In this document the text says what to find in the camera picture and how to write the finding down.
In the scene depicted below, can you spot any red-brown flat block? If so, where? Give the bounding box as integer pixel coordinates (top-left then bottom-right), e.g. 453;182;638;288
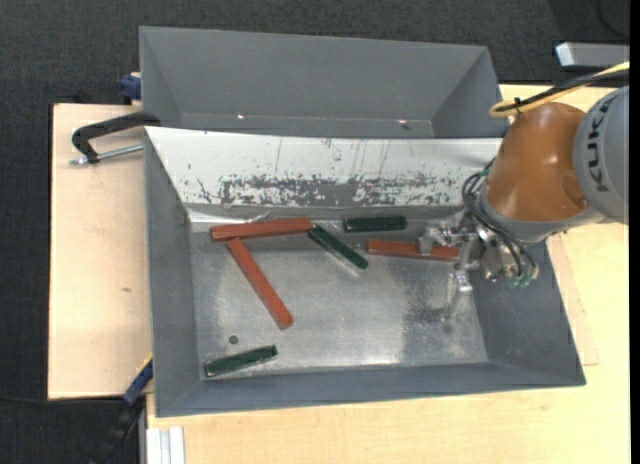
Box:
209;216;317;244
364;238;460;264
224;236;295;332

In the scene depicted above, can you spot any dark green flat block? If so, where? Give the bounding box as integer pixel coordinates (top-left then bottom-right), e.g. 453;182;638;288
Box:
342;215;409;234
203;344;279;379
306;224;370;272

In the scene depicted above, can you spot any grey metal bin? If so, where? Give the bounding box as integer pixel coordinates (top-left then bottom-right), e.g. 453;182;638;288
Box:
138;25;587;418

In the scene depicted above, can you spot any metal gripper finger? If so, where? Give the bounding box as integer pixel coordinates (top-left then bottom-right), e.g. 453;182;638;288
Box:
442;272;474;332
418;225;459;256

